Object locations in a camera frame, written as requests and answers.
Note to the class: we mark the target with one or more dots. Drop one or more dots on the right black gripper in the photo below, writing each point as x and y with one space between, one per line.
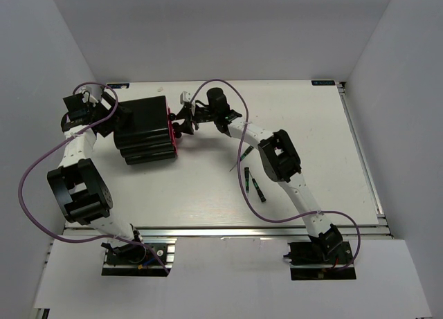
187 126

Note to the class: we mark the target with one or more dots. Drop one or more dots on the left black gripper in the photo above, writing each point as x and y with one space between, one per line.
99 106

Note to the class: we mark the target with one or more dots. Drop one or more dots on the small precision screwdriver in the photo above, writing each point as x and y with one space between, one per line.
246 152
259 191
247 179

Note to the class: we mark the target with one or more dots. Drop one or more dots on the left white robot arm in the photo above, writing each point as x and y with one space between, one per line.
79 189

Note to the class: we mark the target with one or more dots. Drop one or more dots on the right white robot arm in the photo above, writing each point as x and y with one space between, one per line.
280 160

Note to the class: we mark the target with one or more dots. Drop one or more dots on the black drawer cabinet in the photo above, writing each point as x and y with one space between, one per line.
148 135

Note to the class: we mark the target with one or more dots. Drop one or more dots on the blue label sticker left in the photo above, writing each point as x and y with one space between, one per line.
118 85

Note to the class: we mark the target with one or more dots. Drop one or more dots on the blue label sticker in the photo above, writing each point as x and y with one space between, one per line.
323 83
118 85

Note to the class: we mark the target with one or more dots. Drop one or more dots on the blue label sticker right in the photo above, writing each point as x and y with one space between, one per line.
323 83

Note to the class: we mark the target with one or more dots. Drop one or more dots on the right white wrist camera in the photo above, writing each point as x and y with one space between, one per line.
185 98

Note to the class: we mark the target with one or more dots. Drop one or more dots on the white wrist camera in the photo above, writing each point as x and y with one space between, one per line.
185 98
93 89

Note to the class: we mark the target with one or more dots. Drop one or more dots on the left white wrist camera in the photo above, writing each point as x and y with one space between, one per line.
93 89

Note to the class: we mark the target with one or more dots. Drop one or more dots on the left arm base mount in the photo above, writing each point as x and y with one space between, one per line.
129 260

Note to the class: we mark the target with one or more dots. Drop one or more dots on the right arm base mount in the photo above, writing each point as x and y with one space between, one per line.
307 263

